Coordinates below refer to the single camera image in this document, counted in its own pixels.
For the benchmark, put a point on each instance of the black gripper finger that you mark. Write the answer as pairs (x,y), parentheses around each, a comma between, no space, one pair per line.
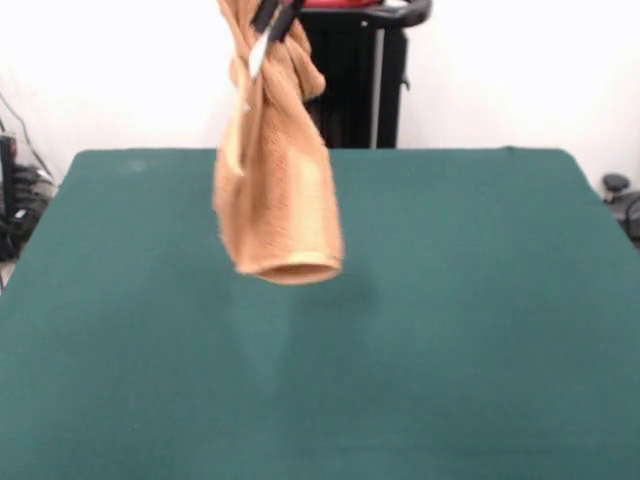
(265,17)
(284,25)

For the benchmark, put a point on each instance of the tan terry towel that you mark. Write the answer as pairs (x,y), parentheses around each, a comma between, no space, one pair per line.
(285,200)

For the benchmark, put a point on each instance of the black electronics box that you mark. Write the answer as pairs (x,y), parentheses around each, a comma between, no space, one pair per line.
(7,175)

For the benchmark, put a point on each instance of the dark green table cloth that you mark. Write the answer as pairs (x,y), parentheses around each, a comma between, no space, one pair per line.
(150,375)

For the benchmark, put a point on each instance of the black office chair base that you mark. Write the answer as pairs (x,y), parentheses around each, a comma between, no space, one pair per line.
(625,205)

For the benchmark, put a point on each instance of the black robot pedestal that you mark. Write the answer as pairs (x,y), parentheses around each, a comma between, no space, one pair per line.
(365,100)

